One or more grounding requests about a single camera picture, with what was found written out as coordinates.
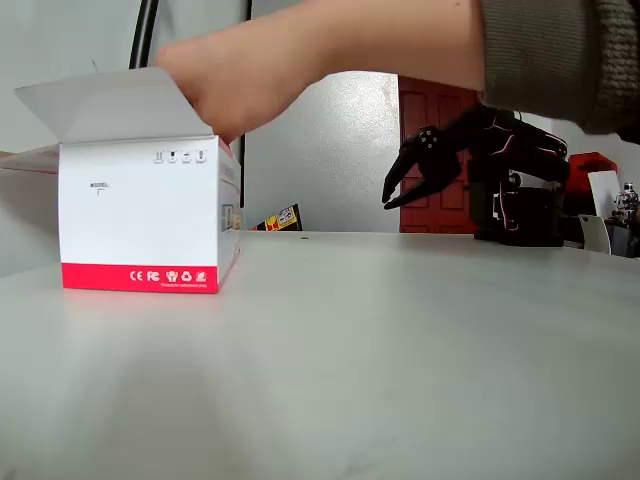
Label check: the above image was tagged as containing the forearm in grey knit sleeve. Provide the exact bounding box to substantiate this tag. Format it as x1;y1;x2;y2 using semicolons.
474;0;640;146

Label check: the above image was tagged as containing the open cardboard box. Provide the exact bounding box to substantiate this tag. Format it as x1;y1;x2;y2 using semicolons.
0;66;243;295

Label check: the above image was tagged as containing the person's bare hand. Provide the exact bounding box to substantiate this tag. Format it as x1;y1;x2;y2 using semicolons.
156;0;485;144

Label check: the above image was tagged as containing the red panelled door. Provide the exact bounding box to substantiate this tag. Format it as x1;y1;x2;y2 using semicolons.
397;73;484;235

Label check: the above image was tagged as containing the printed yellow black carton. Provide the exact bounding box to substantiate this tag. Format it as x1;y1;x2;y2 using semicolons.
251;203;304;232

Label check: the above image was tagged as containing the orange printer cover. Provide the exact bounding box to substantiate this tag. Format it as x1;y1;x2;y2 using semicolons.
567;152;620;216

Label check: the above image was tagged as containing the white chair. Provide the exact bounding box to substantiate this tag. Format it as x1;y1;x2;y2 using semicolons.
578;213;613;256

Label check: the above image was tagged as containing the white board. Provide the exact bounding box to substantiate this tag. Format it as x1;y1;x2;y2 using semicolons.
587;169;623;217

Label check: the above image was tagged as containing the small grey lab device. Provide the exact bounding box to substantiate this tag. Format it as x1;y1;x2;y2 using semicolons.
612;182;640;221

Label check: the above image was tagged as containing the dark side desk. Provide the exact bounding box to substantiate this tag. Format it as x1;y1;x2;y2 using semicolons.
607;219;640;260

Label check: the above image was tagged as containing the red white servo cable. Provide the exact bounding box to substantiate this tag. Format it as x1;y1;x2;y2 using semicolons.
487;107;564;232

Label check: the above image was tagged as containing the black vertical frame strip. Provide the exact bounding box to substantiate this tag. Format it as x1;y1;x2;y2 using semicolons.
238;0;254;210

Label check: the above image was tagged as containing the black camera stand pole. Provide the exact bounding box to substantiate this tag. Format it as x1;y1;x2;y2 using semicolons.
128;0;161;70

